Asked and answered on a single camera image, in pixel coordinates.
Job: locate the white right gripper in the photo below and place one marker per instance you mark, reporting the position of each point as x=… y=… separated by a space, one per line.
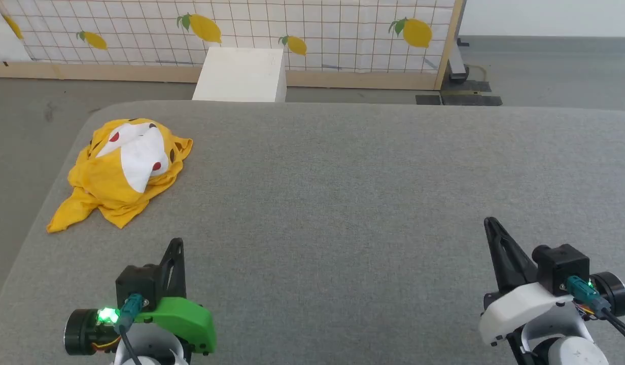
x=520 y=309

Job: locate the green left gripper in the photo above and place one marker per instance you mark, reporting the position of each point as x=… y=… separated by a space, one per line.
x=185 y=317

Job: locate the yellow tiger face shirt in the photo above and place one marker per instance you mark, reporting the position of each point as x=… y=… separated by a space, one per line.
x=104 y=187

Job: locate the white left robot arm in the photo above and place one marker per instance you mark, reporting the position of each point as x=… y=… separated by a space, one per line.
x=84 y=332

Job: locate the black floor tape patch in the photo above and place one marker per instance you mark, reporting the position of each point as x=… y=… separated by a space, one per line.
x=427 y=100

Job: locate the grey metal stand foot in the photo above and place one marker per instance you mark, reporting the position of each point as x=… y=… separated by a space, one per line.
x=457 y=63

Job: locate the white rectangular box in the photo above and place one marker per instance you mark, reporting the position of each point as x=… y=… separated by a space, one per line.
x=241 y=76

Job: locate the lemon print partition screen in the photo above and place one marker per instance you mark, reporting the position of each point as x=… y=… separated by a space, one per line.
x=343 y=30

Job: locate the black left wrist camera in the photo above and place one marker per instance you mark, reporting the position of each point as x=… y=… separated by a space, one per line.
x=137 y=281

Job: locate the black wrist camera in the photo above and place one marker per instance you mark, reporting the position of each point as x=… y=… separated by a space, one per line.
x=137 y=281
x=561 y=268

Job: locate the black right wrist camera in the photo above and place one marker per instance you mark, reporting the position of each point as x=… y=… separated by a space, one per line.
x=561 y=268

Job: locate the black floor base plate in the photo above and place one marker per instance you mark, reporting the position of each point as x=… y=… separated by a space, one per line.
x=470 y=99

